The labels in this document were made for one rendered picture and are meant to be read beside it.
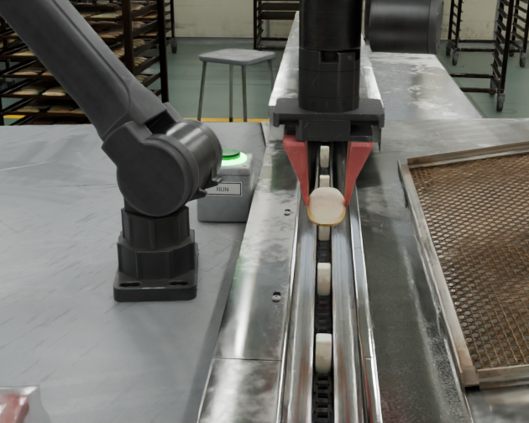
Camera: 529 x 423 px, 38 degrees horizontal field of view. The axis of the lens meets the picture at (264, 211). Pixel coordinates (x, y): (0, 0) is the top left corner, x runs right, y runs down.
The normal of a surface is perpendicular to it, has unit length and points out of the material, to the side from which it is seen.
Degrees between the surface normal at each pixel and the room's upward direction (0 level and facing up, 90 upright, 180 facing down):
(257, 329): 0
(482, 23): 90
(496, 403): 10
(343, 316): 0
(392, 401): 0
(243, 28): 90
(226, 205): 90
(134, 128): 47
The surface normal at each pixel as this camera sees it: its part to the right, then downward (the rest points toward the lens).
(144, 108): 0.70, -0.55
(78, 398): 0.00, -0.93
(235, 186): -0.07, 0.36
